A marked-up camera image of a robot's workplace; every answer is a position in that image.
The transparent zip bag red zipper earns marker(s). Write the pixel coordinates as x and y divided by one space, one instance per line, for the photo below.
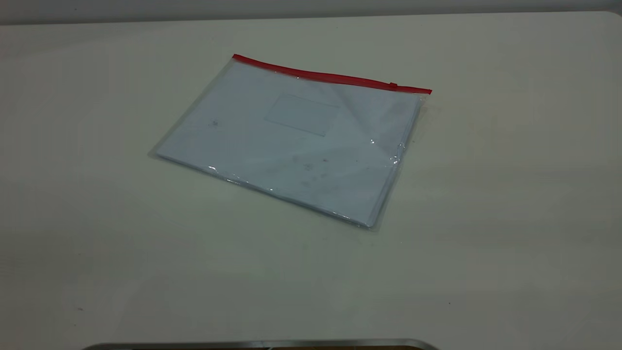
291 146

